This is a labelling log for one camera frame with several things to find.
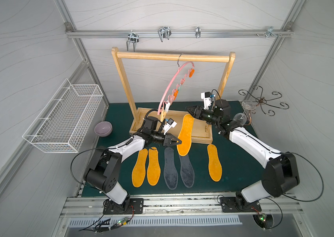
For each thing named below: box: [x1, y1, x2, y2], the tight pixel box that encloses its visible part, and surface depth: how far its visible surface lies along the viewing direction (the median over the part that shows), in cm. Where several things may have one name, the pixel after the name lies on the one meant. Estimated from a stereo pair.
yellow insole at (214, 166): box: [207, 144, 223, 183], surface depth 89 cm
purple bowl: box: [93, 120, 113, 137], surface depth 101 cm
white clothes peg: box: [165, 100, 171, 113], surface depth 77 cm
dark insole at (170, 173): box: [163, 147, 179, 191], surface depth 86 cm
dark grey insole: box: [179, 154, 195, 188], surface depth 86 cm
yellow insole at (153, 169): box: [147, 148, 162, 187], surface depth 87 cm
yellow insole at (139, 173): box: [131, 148, 149, 188], surface depth 87 cm
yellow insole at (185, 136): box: [176, 114, 195, 157], surface depth 80 cm
